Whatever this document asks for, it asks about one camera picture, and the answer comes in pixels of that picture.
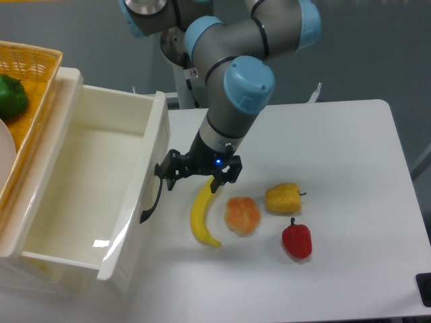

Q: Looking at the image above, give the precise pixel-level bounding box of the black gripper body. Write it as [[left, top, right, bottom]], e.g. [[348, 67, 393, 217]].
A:
[[187, 133, 234, 176]]

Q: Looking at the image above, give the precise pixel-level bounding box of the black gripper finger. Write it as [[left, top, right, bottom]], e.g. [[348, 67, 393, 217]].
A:
[[210, 155, 242, 193], [160, 149, 191, 191]]

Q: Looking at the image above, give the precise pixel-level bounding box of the black top drawer handle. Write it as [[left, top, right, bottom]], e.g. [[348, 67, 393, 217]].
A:
[[139, 163, 164, 224]]

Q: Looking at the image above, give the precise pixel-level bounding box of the white drawer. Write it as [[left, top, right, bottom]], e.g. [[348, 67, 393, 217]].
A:
[[22, 85, 170, 293], [18, 256, 98, 295]]

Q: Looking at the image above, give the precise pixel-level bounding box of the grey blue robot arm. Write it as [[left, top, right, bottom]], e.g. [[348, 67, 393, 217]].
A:
[[120, 1, 321, 191]]

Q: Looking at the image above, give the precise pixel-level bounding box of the white drawer cabinet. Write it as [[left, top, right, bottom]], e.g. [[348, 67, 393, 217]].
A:
[[1, 67, 83, 291]]

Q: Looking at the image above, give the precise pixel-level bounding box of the orange bread roll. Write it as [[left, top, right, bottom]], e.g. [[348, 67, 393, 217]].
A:
[[224, 196, 261, 237]]

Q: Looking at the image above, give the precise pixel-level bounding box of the yellow banana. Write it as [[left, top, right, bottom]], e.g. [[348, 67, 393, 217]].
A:
[[189, 178, 222, 248]]

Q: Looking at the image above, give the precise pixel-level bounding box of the yellow bell pepper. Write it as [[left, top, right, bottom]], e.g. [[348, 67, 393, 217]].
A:
[[265, 182, 307, 214]]

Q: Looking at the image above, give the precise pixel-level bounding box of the red bell pepper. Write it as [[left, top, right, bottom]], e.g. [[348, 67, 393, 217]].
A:
[[281, 217, 312, 259]]

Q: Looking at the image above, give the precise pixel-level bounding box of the white plate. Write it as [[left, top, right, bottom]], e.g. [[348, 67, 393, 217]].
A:
[[0, 121, 16, 188]]

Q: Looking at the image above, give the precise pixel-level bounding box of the yellow woven basket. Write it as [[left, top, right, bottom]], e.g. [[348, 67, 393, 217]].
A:
[[1, 41, 63, 209]]

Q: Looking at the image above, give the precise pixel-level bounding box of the green bell pepper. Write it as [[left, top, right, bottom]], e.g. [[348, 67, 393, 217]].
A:
[[1, 74, 29, 120]]

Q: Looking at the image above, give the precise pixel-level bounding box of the black device at table edge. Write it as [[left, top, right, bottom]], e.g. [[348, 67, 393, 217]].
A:
[[416, 273, 431, 308]]

